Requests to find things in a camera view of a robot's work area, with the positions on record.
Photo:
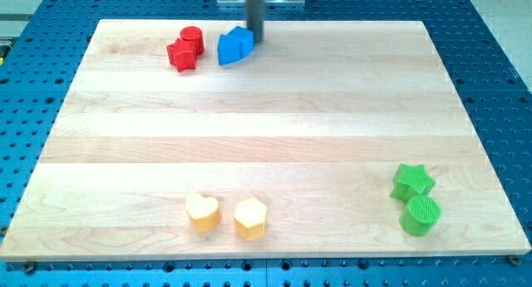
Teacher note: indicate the blue crescent block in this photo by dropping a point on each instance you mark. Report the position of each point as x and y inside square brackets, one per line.
[228, 50]

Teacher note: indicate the blue cube block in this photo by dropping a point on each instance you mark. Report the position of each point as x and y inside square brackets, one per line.
[245, 39]

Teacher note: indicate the light wooden board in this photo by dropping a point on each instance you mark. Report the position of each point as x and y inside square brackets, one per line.
[314, 123]

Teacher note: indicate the yellow hexagon block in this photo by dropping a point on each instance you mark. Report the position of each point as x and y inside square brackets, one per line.
[250, 218]

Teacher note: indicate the yellow heart block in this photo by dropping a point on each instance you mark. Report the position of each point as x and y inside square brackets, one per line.
[203, 212]

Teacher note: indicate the red star block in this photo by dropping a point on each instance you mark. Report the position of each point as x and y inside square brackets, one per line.
[182, 55]

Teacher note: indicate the red cylinder block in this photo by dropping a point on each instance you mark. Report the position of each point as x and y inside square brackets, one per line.
[193, 34]

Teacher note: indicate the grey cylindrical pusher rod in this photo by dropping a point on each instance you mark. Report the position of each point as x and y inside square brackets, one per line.
[255, 18]

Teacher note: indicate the green star block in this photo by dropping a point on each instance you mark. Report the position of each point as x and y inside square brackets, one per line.
[409, 181]

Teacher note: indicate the green cylinder block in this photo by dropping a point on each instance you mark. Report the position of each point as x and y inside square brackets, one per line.
[420, 215]

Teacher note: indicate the blue perforated table plate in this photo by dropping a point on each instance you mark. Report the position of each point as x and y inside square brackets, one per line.
[495, 90]

